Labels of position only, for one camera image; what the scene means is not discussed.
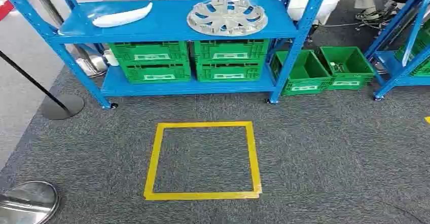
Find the silver wheel hubcap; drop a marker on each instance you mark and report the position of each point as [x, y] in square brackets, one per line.
[215, 26]

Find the green plastic crate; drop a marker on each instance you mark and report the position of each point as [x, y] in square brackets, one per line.
[156, 71]
[421, 44]
[352, 61]
[228, 69]
[231, 48]
[302, 71]
[147, 49]

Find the blue metal shelf rack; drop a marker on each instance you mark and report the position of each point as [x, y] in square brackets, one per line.
[399, 74]
[168, 21]

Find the yellow floor tape square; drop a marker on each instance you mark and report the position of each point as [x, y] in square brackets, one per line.
[201, 195]

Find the small metal part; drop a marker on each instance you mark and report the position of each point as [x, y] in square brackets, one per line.
[336, 68]

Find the white curved plastic car part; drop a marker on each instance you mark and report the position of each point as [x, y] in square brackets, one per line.
[121, 17]

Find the person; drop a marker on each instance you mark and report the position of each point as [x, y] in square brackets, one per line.
[302, 4]
[369, 1]

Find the yellow floor tape piece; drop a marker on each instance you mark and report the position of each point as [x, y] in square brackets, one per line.
[427, 120]

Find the red barrier belt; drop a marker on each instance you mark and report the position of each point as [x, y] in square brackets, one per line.
[10, 6]

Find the chrome barrier post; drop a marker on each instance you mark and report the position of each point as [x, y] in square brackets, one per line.
[91, 65]

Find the black barrier post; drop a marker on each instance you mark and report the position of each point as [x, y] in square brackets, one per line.
[63, 106]

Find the chrome barrier post base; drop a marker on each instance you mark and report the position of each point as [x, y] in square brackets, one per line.
[30, 202]

